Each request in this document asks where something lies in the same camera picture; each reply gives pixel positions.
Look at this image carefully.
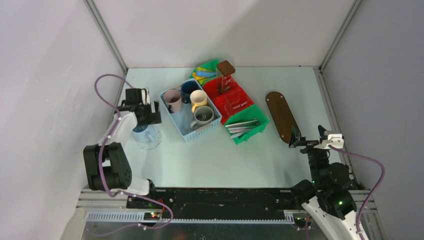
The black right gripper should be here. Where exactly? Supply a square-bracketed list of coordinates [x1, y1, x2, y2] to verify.
[287, 125, 327, 185]

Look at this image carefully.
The light blue ceramic mug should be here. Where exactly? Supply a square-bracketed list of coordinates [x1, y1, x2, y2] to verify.
[131, 125, 157, 143]

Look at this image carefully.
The pink ceramic mug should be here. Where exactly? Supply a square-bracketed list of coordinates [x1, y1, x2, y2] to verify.
[163, 89, 183, 114]

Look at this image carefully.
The light blue plastic basket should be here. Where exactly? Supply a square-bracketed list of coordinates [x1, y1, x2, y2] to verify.
[159, 78, 222, 142]

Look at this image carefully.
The grey ceramic mug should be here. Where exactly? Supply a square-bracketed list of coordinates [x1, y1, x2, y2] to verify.
[190, 105, 215, 130]

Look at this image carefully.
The green bin with toothbrushes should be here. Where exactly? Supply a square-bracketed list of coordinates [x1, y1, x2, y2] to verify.
[224, 104, 270, 145]

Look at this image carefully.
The clear glass rectangular container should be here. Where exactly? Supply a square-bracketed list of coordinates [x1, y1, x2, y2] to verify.
[223, 87, 253, 116]

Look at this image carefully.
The glass jar with brown lid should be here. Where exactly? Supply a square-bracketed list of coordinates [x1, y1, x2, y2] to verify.
[216, 60, 236, 94]

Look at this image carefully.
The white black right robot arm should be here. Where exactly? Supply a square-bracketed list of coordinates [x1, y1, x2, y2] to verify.
[288, 125, 368, 240]

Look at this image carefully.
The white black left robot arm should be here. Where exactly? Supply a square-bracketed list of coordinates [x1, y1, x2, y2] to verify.
[83, 88, 162, 208]

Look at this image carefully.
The clear textured glass tray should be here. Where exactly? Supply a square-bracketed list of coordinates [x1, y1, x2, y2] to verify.
[131, 104, 162, 150]

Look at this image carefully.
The brown oval wooden tray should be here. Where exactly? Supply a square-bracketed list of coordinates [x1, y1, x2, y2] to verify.
[265, 91, 300, 146]

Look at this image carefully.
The yellow toothpaste tube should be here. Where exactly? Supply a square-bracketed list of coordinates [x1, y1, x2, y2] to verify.
[192, 72, 207, 82]

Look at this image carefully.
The blue toothpaste tube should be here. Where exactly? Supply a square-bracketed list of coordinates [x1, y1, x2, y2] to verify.
[196, 71, 216, 78]

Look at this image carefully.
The green bin with toothpaste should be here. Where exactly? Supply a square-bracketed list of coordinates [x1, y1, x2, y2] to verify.
[189, 59, 220, 86]

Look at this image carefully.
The dark blue ceramic mug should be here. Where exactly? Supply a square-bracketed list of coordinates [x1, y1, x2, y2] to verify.
[180, 80, 199, 104]

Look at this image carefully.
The yellow ceramic mug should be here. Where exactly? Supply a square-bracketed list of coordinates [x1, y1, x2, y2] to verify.
[190, 89, 208, 113]

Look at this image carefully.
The red plastic bin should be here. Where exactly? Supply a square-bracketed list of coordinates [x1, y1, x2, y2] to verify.
[202, 75, 254, 125]

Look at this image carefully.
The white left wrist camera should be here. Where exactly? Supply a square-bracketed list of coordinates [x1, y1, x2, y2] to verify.
[140, 88, 151, 105]

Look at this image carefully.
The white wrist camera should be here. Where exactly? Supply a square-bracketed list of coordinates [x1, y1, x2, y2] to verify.
[314, 133, 345, 150]
[140, 88, 151, 105]

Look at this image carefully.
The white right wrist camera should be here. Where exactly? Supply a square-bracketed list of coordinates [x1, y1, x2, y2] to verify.
[314, 133, 345, 150]

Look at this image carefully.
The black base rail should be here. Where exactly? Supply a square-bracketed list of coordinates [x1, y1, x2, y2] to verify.
[125, 188, 309, 221]

